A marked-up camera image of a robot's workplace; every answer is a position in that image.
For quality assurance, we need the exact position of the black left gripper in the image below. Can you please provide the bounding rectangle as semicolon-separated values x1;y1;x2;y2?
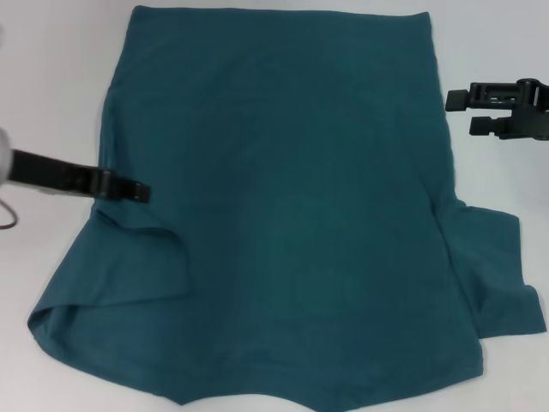
10;148;152;204

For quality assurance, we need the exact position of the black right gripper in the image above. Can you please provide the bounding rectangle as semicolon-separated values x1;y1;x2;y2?
445;77;549;142

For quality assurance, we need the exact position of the blue shirt with FREE print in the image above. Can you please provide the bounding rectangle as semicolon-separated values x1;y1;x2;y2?
26;3;548;407

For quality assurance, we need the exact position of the left arm cable with plug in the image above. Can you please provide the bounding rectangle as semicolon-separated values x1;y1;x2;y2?
0;200;19;231

